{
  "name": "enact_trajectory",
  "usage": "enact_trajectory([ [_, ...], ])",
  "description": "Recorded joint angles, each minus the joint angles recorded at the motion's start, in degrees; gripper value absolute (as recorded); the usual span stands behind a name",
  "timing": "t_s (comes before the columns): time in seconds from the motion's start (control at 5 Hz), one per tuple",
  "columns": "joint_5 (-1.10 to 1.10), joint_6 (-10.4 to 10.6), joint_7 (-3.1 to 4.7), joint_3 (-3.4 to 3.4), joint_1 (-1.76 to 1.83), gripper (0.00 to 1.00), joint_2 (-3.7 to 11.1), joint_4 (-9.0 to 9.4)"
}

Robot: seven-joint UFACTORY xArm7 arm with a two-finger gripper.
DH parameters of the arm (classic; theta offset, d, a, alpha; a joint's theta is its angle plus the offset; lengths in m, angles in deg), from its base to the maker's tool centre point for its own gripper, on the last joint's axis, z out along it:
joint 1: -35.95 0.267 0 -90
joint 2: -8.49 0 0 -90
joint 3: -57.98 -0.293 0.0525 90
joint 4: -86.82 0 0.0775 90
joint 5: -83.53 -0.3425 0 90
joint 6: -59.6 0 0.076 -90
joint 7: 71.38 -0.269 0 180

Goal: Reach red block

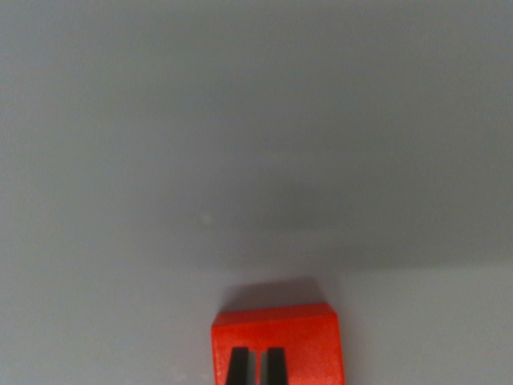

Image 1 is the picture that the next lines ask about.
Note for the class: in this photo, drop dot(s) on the white plastic bin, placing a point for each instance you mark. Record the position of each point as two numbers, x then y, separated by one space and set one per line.
160 140

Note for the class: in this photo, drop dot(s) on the red cube block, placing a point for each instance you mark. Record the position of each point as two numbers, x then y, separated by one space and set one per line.
312 349

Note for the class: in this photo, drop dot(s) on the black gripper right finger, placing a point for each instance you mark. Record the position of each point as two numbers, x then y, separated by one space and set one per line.
276 369

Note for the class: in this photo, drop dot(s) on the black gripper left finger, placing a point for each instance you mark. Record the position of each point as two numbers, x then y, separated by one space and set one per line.
238 369

